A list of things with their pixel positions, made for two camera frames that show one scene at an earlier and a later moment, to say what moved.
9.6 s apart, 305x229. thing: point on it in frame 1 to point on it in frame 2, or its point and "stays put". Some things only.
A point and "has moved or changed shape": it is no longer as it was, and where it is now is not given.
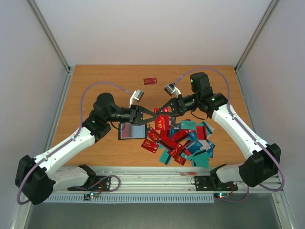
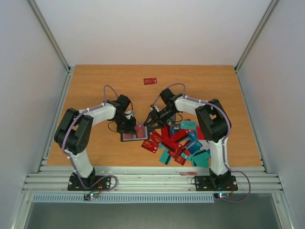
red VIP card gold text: (162, 122) has moved or changed shape
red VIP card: (149, 145) stays put
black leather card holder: (127, 130) stays put
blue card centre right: (193, 136) stays put
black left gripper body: (134, 113) to (124, 125)
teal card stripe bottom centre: (164, 157) stays put
